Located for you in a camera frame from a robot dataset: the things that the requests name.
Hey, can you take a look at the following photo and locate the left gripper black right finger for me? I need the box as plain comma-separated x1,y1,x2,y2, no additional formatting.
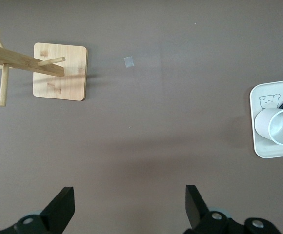
184,184,246,234

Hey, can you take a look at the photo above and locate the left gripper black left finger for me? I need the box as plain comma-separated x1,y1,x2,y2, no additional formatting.
14,186,76,234

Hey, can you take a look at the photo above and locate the white cup black handle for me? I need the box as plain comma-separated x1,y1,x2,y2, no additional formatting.
254,98,283,146

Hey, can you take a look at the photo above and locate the wooden cup rack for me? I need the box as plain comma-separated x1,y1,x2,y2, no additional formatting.
0,11,88,107

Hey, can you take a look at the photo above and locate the cream rabbit print tray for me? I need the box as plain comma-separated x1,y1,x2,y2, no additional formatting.
249,78,283,159

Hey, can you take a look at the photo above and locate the grey tape piece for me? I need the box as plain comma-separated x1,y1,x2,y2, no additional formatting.
123,56,135,68

